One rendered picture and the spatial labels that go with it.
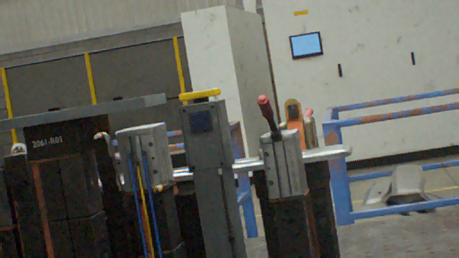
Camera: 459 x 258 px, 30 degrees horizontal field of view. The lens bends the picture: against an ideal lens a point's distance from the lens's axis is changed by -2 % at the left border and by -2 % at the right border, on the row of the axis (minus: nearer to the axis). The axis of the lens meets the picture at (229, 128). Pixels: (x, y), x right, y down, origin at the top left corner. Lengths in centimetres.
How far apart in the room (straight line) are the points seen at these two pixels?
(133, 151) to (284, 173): 28
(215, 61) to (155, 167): 809
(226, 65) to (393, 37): 184
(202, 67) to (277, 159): 816
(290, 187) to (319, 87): 803
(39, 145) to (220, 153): 31
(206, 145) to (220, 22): 827
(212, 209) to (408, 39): 825
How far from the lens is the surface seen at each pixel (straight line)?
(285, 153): 160
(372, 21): 963
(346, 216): 359
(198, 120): 144
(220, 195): 146
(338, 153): 170
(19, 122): 151
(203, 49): 973
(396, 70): 963
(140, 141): 164
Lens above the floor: 117
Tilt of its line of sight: 3 degrees down
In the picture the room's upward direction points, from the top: 9 degrees counter-clockwise
